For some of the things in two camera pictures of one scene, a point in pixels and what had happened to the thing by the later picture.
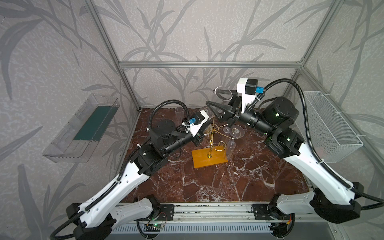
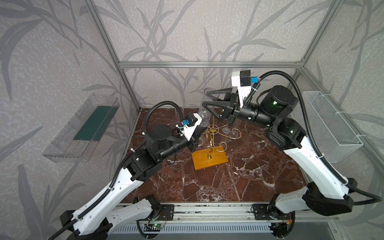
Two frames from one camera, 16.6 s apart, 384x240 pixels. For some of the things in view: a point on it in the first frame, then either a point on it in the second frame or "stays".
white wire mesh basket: [334, 138] stays
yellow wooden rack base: [210, 156] stays
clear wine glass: [236, 131] -> [210, 94]
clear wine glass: [226, 130] stays
